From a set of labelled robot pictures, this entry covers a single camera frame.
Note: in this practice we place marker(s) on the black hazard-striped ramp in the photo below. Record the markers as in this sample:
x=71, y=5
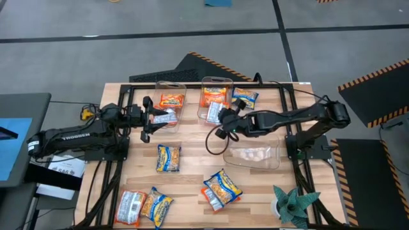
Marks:
x=198, y=68

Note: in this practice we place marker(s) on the clear plastic bin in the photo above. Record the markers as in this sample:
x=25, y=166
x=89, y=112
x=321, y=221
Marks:
x=228, y=84
x=180, y=126
x=255, y=163

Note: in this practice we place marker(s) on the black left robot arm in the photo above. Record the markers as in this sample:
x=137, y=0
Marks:
x=76, y=137

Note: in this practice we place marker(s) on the blue floor mat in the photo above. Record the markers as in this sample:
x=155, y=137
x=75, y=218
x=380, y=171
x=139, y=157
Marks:
x=218, y=2

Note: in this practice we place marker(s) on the black aluminium rig frame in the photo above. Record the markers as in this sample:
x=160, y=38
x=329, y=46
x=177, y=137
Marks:
x=191, y=86

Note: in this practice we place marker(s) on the white plant pot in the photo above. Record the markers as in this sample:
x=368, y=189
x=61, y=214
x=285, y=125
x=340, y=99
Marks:
x=274, y=207

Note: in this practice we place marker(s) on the green artificial succulent plant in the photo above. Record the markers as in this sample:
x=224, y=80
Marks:
x=292, y=204

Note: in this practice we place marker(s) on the blue Maruchan ramen pack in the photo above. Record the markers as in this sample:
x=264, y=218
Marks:
x=222, y=187
x=167, y=158
x=246, y=96
x=156, y=207

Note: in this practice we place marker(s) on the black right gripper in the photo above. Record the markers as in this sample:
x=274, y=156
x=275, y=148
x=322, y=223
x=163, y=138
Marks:
x=230, y=121

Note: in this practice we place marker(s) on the black hazard-striped platform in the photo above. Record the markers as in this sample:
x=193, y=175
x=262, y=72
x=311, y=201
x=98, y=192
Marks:
x=367, y=179
x=377, y=96

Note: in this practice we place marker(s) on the dark grey desk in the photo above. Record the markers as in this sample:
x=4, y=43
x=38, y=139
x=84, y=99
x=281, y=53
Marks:
x=38, y=108

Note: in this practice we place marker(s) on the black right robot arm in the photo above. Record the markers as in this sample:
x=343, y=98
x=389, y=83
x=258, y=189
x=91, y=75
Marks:
x=287, y=118

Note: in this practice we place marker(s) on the white printed paper sheet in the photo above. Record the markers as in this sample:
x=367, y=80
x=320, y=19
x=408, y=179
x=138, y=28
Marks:
x=65, y=166

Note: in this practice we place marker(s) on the black low shelf board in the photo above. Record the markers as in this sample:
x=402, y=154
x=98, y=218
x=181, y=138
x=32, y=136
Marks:
x=48, y=182

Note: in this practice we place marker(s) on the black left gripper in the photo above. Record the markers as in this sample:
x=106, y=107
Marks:
x=147, y=121

